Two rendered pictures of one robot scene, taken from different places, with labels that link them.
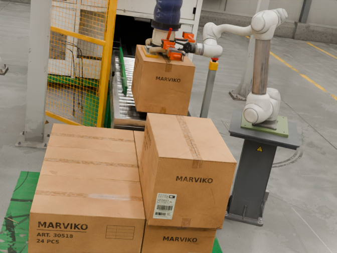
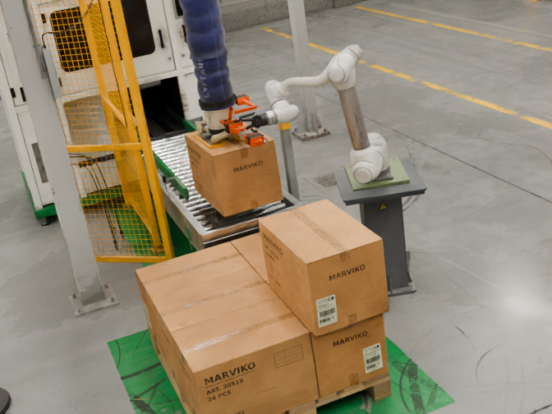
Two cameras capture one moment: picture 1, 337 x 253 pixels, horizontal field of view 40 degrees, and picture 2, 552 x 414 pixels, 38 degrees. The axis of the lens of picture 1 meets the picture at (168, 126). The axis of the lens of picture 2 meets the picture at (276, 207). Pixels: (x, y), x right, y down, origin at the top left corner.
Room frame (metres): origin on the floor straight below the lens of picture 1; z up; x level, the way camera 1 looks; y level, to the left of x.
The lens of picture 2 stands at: (-1.14, 0.57, 2.66)
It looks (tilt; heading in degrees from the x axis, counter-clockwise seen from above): 24 degrees down; 352
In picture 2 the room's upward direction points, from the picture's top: 9 degrees counter-clockwise
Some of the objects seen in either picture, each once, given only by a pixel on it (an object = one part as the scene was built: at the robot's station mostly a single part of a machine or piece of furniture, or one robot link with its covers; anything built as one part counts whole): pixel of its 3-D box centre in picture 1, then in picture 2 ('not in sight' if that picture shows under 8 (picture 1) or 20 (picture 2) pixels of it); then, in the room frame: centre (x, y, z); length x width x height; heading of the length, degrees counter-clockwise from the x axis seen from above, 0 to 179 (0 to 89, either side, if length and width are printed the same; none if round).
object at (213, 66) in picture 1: (203, 114); (292, 185); (4.05, -0.30, 0.50); 0.07 x 0.07 x 1.00; 11
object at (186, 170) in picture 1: (182, 167); (321, 264); (2.38, -0.11, 0.74); 0.60 x 0.40 x 0.40; 12
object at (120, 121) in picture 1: (158, 124); (254, 223); (3.39, 0.08, 0.58); 0.70 x 0.03 x 0.06; 101
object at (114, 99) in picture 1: (113, 85); (160, 190); (4.48, 0.62, 0.50); 2.31 x 0.05 x 0.19; 11
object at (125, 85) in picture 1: (119, 67); (153, 162); (4.84, 0.63, 0.60); 1.60 x 0.10 x 0.09; 11
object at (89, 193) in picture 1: (119, 192); (253, 317); (2.68, 0.25, 0.34); 1.20 x 1.00 x 0.40; 11
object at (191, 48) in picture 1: (188, 47); (259, 121); (3.47, -0.06, 1.20); 0.09 x 0.07 x 0.08; 101
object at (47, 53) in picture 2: not in sight; (51, 71); (3.95, 1.11, 1.62); 0.20 x 0.05 x 0.30; 11
